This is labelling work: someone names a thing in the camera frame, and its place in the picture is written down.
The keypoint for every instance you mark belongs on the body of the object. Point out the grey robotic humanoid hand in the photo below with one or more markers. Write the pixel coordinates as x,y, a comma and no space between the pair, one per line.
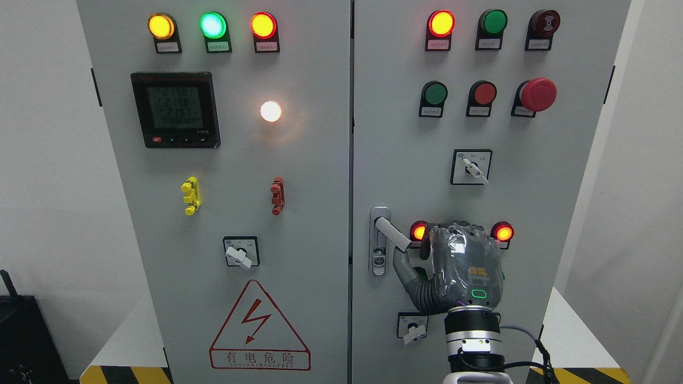
467,269

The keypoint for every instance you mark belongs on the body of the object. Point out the silver cabinet door handle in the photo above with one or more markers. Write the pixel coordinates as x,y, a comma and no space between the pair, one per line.
380,231

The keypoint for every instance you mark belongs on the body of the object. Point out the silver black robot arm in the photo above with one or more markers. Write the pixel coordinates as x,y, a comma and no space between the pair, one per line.
474,346

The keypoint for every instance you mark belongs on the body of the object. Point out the grey right cabinet door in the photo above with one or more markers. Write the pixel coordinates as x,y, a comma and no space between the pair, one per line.
403,161

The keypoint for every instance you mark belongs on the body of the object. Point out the grey cabinet door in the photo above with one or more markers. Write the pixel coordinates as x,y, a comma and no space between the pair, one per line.
403,161
303,252

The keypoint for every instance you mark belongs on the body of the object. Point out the grey left cabinet door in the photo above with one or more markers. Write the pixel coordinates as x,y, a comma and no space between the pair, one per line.
303,252

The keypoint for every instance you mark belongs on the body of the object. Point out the red lit indicator middle right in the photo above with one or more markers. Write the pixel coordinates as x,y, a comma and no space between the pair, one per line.
503,232

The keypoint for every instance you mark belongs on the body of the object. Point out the red lit indicator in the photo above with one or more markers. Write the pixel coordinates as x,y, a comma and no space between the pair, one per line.
439,30
418,230
503,232

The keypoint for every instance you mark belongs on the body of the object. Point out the red lit indicator middle left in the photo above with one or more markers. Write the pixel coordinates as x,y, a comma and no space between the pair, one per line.
418,230

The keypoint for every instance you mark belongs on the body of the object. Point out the red push button upper row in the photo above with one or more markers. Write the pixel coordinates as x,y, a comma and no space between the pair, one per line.
480,99

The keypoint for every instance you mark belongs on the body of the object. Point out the green push button upper row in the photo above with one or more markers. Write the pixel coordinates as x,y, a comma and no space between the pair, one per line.
432,99

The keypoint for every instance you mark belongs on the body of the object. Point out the red emergency stop mushroom button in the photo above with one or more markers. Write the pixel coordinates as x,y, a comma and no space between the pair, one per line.
534,96

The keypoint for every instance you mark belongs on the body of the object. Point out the red plastic terminal clip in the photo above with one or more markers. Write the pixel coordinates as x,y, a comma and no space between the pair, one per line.
278,197

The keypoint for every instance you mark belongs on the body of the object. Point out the red electric hazard warning sticker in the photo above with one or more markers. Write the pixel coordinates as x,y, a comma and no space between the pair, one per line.
257,336

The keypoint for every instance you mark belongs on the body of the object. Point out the red lit indicator top right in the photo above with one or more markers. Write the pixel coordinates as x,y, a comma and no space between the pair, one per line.
439,30

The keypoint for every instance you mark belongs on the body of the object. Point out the green indicator light top right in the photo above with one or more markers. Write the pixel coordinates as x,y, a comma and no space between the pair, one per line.
490,32

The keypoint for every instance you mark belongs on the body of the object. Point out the white lit indicator lamp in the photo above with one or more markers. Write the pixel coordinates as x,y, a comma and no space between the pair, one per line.
271,111

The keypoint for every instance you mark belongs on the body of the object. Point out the dark red buzzer alarm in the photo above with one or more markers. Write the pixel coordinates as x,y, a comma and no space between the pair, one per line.
542,26

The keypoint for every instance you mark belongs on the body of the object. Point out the yellow plastic terminal clip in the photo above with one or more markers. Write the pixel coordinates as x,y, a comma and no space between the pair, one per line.
192,197

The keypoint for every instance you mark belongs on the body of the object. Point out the red-rimmed yellow indicator light left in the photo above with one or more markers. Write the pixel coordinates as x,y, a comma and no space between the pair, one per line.
265,31

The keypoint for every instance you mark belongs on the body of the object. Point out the black digital power meter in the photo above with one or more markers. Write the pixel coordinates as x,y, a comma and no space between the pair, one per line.
176,109

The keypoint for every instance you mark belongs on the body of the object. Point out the green lit indicator light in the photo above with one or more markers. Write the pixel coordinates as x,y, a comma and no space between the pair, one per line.
215,32

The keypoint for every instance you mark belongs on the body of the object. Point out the yellow indicator light top left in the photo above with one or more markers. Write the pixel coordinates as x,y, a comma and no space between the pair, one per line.
164,31

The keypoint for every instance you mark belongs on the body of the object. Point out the black box at left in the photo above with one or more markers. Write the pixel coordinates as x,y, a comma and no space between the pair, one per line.
28,353

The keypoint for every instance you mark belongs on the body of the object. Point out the white lever selector switch bottom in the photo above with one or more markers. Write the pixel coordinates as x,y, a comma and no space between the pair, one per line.
411,326

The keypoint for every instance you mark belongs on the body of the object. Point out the right door upper selector switch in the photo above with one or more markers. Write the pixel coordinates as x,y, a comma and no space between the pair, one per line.
471,167

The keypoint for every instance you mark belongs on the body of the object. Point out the left door rotary selector switch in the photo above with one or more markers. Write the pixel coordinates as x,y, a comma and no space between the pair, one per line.
241,251

